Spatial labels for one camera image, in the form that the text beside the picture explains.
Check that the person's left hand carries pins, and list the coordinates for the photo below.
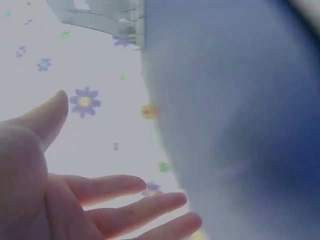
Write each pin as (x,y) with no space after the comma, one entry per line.
(27,180)

